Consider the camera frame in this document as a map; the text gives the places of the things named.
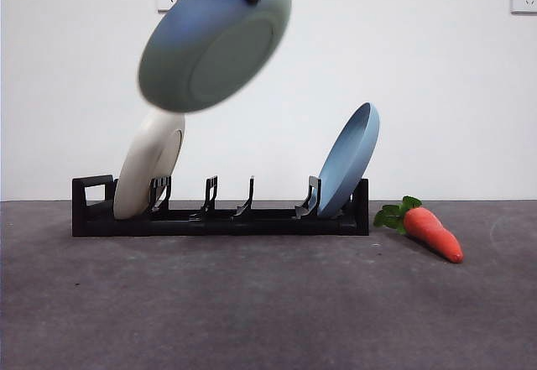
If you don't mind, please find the green plate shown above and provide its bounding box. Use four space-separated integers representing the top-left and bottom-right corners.
138 0 293 114

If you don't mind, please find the blue plate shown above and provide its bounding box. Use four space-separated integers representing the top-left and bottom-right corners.
316 102 381 219

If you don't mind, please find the orange carrot with green leaves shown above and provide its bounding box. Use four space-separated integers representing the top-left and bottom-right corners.
373 195 465 264

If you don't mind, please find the cream plate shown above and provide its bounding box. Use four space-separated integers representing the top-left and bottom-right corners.
112 111 186 221

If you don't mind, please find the black plate rack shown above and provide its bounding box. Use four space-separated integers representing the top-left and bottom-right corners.
71 174 370 237

